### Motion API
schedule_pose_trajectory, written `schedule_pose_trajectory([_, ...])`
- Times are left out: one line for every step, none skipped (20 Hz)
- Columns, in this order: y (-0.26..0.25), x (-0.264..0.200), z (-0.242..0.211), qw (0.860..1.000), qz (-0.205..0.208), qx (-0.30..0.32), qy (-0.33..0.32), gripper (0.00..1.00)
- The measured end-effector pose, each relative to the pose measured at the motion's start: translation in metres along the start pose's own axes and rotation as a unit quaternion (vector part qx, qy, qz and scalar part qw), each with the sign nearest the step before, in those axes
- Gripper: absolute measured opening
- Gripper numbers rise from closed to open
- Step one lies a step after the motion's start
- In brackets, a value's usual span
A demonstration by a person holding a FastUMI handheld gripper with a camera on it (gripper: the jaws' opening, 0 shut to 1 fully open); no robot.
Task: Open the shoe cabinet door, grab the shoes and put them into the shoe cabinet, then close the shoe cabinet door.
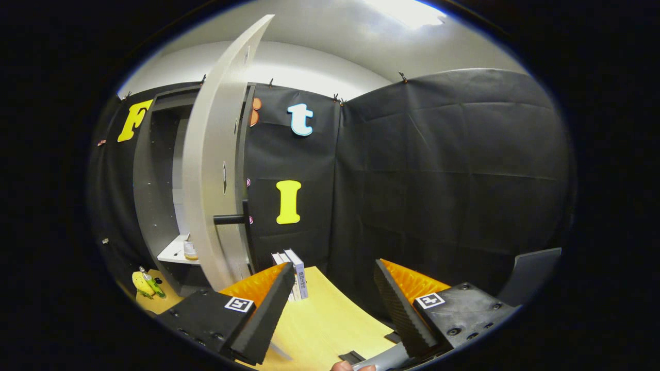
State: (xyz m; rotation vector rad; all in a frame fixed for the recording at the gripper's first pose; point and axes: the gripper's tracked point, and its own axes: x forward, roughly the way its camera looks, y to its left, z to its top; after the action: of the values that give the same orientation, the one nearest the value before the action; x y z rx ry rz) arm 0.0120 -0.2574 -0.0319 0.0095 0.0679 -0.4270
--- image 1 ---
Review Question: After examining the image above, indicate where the grey shoe cabinet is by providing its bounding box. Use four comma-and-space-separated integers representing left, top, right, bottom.
133, 84, 258, 297

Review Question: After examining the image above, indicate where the green bottle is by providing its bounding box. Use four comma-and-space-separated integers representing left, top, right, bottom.
138, 266, 167, 299

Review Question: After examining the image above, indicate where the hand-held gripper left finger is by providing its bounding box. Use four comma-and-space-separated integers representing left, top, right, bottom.
154, 262, 297, 366

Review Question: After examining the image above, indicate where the yellow plush toy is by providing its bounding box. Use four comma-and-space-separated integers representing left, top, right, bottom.
131, 271, 155, 300

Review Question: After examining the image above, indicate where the grey curved object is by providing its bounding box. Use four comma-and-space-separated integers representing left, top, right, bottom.
361, 342, 414, 371

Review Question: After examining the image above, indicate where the white book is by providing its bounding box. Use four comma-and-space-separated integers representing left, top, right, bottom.
284, 248, 309, 300

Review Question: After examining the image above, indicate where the black backdrop cloth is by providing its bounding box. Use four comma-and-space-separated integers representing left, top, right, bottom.
88, 68, 575, 320

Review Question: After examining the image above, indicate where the white cabinet shelf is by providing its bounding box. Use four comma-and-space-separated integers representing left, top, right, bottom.
157, 234, 201, 266

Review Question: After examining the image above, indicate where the black door handle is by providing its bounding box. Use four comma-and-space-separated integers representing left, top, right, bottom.
213, 200, 256, 274

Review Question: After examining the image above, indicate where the striped spine book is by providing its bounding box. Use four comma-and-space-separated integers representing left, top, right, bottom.
277, 251, 298, 302

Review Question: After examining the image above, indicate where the long ceiling light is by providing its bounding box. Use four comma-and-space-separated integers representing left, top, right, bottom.
361, 0, 447, 29

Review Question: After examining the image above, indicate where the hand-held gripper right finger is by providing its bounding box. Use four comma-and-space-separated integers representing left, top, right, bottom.
373, 258, 519, 360

